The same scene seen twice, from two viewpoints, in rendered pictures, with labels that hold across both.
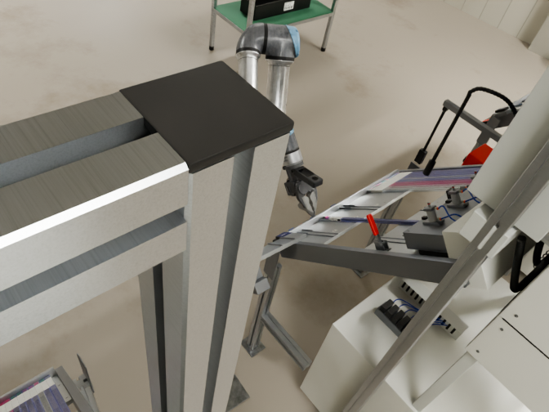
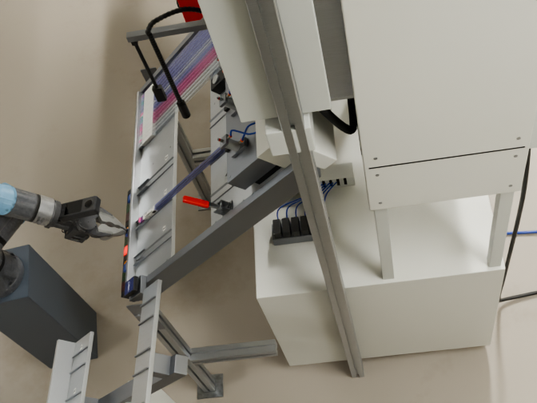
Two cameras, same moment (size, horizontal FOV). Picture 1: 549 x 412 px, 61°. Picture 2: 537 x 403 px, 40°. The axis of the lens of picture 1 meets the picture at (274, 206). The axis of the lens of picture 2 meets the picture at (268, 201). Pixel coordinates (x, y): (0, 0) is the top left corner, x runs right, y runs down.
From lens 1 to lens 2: 0.42 m
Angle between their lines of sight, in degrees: 19
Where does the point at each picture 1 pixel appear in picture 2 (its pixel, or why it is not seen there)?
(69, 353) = not seen: outside the picture
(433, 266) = (280, 186)
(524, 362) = (415, 177)
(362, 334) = (288, 275)
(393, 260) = (246, 212)
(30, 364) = not seen: outside the picture
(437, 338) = (340, 201)
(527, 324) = (388, 156)
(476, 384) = not seen: hidden behind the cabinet
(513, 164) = (254, 80)
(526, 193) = (287, 93)
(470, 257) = (301, 161)
